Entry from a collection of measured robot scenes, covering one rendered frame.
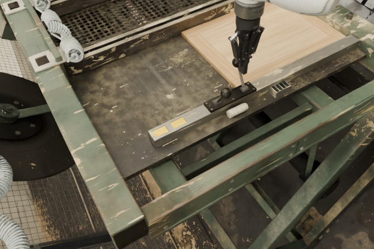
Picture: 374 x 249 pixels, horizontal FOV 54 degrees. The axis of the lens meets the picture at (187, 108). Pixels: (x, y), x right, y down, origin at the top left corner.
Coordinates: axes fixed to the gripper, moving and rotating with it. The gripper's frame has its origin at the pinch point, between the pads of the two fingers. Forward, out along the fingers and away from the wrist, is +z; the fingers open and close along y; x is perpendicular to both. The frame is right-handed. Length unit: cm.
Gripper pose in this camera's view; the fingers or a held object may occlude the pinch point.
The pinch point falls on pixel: (243, 64)
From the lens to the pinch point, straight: 128.8
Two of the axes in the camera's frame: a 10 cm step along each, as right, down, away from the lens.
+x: -5.1, -6.2, 5.9
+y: 8.6, -4.0, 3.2
